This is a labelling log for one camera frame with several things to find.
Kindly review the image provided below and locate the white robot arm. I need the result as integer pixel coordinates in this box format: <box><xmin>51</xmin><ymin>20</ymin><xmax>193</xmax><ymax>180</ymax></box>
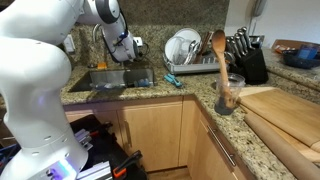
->
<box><xmin>0</xmin><ymin>0</ymin><xmax>138</xmax><ymax>180</ymax></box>

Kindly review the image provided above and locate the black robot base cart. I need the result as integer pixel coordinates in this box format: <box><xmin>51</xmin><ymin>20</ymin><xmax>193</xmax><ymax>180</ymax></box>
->
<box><xmin>0</xmin><ymin>114</ymin><xmax>148</xmax><ymax>180</ymax></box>

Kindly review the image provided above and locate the dark dish soap bottle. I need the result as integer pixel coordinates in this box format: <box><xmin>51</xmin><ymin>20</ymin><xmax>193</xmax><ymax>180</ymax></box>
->
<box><xmin>127</xmin><ymin>78</ymin><xmax>153</xmax><ymax>88</ymax></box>

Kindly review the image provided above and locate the wooden cabinet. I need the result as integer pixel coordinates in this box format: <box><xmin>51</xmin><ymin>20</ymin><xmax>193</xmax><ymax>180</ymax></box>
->
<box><xmin>65</xmin><ymin>96</ymin><xmax>254</xmax><ymax>180</ymax></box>

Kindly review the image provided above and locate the white plate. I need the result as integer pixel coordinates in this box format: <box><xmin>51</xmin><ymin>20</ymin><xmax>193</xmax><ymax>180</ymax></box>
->
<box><xmin>164</xmin><ymin>28</ymin><xmax>201</xmax><ymax>65</ymax></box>

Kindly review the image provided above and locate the plastic water bottle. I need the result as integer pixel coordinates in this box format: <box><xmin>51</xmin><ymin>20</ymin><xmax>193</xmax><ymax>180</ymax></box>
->
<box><xmin>89</xmin><ymin>82</ymin><xmax>125</xmax><ymax>91</ymax></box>

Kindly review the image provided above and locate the grey dish rack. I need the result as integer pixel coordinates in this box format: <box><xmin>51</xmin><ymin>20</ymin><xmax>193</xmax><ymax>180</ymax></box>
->
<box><xmin>163</xmin><ymin>52</ymin><xmax>220</xmax><ymax>75</ymax></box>

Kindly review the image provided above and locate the orange sponge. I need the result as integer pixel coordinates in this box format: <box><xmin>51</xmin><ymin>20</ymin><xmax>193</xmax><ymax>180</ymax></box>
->
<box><xmin>97</xmin><ymin>62</ymin><xmax>107</xmax><ymax>69</ymax></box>

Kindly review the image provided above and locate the stainless steel sink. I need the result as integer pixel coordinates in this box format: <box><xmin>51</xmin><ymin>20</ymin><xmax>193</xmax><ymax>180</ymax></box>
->
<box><xmin>70</xmin><ymin>68</ymin><xmax>157</xmax><ymax>92</ymax></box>

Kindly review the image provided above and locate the clear utensil cup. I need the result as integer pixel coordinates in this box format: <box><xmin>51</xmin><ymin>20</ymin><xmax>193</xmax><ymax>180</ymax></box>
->
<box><xmin>214</xmin><ymin>73</ymin><xmax>245</xmax><ymax>115</ymax></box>

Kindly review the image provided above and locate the wooden spoon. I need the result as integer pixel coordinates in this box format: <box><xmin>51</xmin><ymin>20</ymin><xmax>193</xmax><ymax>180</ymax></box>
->
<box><xmin>211</xmin><ymin>29</ymin><xmax>235</xmax><ymax>108</ymax></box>

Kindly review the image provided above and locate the black knife block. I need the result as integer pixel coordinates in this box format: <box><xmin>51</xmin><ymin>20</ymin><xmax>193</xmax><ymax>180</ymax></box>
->
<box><xmin>226</xmin><ymin>27</ymin><xmax>269</xmax><ymax>85</ymax></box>

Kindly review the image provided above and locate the wooden cutting board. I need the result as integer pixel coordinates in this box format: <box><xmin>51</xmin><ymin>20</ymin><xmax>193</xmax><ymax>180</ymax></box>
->
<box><xmin>238</xmin><ymin>87</ymin><xmax>320</xmax><ymax>163</ymax></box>

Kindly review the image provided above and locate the dark blue bowl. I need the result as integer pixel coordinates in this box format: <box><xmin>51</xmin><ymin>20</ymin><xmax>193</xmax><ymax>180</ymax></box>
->
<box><xmin>282</xmin><ymin>45</ymin><xmax>320</xmax><ymax>69</ymax></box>

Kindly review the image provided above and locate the wooden rolling pin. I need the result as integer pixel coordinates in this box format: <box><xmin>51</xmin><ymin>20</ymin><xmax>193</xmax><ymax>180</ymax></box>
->
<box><xmin>244</xmin><ymin>113</ymin><xmax>320</xmax><ymax>180</ymax></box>

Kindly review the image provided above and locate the teal handled tool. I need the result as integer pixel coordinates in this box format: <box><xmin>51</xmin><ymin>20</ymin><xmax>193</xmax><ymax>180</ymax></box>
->
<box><xmin>164</xmin><ymin>74</ymin><xmax>182</xmax><ymax>88</ymax></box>

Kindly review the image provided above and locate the wall power outlet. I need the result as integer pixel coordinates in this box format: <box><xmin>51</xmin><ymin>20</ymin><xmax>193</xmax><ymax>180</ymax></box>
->
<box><xmin>63</xmin><ymin>34</ymin><xmax>75</xmax><ymax>53</ymax></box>

